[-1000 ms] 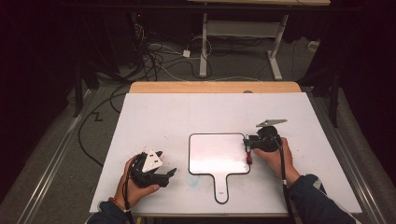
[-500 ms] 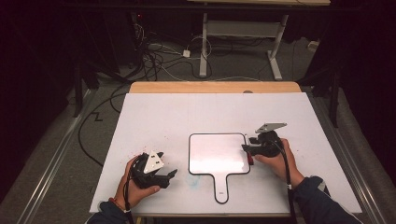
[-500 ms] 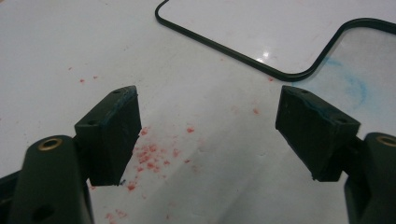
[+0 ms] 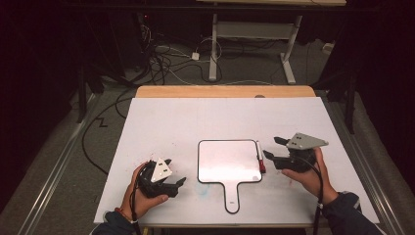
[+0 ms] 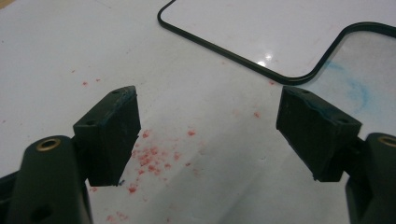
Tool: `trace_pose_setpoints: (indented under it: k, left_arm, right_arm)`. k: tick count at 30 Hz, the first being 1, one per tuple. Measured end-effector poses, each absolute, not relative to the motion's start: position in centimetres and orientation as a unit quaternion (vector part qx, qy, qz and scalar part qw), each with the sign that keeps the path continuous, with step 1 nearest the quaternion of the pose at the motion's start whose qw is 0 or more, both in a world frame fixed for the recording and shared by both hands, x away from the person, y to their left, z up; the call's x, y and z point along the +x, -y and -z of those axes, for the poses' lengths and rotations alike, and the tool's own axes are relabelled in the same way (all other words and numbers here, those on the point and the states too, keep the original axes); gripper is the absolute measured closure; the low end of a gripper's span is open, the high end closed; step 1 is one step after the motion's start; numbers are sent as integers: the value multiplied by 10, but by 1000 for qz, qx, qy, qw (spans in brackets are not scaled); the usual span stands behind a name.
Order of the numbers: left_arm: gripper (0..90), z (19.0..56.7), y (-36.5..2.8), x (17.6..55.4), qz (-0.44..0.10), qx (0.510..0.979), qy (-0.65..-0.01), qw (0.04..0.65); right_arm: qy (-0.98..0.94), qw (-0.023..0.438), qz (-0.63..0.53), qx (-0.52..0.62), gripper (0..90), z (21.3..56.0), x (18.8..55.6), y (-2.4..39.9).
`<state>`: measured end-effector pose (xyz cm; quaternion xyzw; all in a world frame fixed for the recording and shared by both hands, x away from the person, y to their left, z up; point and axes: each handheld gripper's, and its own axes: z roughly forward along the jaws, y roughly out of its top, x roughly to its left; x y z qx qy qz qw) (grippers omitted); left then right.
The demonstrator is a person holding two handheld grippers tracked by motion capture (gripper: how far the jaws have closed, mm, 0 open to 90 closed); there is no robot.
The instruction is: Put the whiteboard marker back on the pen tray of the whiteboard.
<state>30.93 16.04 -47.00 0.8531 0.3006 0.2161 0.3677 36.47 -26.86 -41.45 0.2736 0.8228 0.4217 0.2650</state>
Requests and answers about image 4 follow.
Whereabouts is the bundle of floor cables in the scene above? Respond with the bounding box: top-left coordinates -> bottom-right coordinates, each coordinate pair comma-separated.
138,23 -> 226,86

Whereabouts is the long black floor cable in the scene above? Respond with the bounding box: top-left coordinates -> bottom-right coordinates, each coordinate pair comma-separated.
81,87 -> 138,176

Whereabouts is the white desk frame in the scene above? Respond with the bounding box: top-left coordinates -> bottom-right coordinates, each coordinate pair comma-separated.
195,0 -> 347,85

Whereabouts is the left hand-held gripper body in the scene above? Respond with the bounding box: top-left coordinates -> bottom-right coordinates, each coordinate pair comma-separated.
137,157 -> 179,199

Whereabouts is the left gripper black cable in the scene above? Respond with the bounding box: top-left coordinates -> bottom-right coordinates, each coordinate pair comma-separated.
130,169 -> 143,235

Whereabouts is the white handheld whiteboard with handle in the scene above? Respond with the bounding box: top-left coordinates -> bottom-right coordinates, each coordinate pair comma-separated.
197,139 -> 264,214

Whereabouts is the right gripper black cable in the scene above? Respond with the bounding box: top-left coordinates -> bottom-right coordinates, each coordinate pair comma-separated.
302,161 -> 325,235

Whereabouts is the white table sheet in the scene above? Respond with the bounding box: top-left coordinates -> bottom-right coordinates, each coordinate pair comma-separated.
93,97 -> 381,225

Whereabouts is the metal floor rail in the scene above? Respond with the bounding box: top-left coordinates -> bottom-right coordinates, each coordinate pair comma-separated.
321,94 -> 407,235
18,93 -> 99,235

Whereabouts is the white marker with red cap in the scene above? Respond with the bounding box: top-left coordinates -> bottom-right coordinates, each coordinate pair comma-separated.
255,140 -> 267,174

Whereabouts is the wooden table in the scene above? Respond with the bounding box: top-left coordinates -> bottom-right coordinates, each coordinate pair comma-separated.
135,85 -> 317,99

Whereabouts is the black stand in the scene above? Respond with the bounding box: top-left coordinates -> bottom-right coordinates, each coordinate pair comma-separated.
75,63 -> 106,124

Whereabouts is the person's right hand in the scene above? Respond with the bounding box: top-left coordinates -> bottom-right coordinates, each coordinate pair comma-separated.
281,147 -> 340,206

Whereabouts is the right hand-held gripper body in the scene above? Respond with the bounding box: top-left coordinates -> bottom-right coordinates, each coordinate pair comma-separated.
273,132 -> 330,173

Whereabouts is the person's left hand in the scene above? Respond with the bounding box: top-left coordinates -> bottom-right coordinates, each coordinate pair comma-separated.
120,162 -> 170,221

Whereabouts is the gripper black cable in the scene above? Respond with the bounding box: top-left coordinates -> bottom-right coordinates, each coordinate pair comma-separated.
302,161 -> 325,235
130,169 -> 143,235

